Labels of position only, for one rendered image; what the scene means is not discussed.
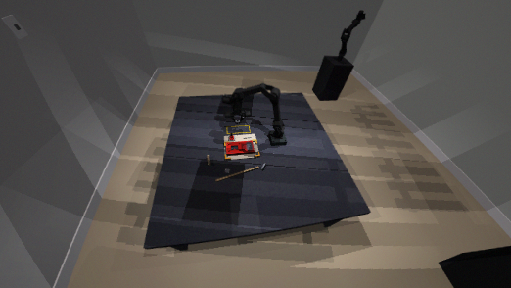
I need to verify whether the cream flat slab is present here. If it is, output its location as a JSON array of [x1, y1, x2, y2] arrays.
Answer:
[[224, 134, 260, 161]]

